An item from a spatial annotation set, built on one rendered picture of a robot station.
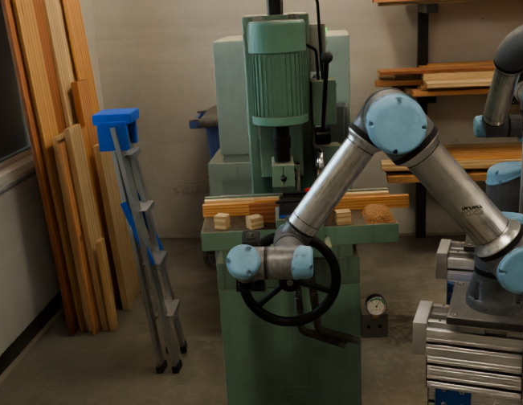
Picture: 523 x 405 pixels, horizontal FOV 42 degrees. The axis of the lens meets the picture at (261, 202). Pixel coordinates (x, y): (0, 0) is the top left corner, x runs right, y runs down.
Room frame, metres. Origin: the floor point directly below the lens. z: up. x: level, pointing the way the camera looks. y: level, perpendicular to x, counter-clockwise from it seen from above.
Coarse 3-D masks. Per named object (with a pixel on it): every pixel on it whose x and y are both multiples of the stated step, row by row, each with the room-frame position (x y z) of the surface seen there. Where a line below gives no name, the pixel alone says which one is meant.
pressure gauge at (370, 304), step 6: (372, 294) 1.90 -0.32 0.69; (378, 294) 1.90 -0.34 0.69; (366, 300) 1.89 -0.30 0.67; (372, 300) 1.87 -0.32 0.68; (378, 300) 1.87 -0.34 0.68; (384, 300) 1.87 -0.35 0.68; (366, 306) 1.87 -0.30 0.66; (372, 306) 1.87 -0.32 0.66; (378, 306) 1.87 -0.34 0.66; (384, 306) 1.87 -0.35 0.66; (372, 312) 1.87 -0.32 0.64; (378, 312) 1.87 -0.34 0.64; (384, 312) 1.87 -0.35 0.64
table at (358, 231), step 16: (208, 224) 2.03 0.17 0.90; (240, 224) 2.01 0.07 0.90; (272, 224) 1.99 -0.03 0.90; (336, 224) 1.96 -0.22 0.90; (352, 224) 1.95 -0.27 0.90; (368, 224) 1.94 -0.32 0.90; (384, 224) 1.94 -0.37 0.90; (208, 240) 1.95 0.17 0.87; (224, 240) 1.95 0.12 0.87; (240, 240) 1.95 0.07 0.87; (336, 240) 1.94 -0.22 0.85; (352, 240) 1.94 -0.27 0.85; (368, 240) 1.94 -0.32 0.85; (384, 240) 1.94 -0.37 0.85; (320, 256) 1.85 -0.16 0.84
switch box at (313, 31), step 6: (312, 24) 2.38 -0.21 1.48; (324, 24) 2.37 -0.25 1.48; (312, 30) 2.37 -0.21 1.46; (324, 30) 2.37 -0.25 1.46; (312, 36) 2.37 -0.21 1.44; (324, 36) 2.37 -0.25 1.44; (312, 42) 2.37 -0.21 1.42; (318, 42) 2.37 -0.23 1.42; (324, 42) 2.37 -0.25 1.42; (318, 48) 2.37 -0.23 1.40; (324, 48) 2.37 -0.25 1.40; (312, 54) 2.37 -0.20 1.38; (318, 54) 2.37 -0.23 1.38; (312, 60) 2.37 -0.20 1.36; (318, 60) 2.37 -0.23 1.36; (312, 66) 2.37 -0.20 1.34
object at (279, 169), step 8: (272, 160) 2.14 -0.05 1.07; (272, 168) 2.06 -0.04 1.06; (280, 168) 2.06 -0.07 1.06; (288, 168) 2.06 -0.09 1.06; (272, 176) 2.06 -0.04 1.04; (280, 176) 2.06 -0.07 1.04; (288, 176) 2.06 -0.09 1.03; (272, 184) 2.06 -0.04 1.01; (280, 184) 2.06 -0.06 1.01; (288, 184) 2.06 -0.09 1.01
